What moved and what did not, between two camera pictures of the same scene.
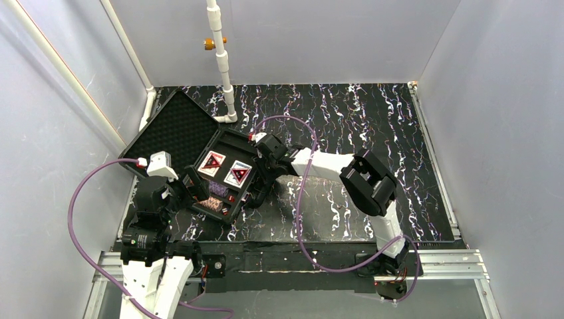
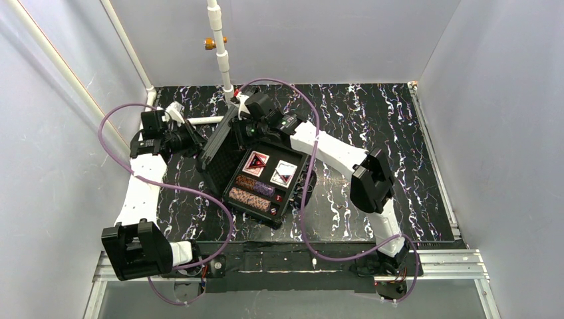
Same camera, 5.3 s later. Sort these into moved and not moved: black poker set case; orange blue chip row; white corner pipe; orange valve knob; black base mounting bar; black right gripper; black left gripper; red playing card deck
Moved: black left gripper; orange blue chip row; red playing card deck; black poker set case; black right gripper
Not moved: white corner pipe; orange valve knob; black base mounting bar
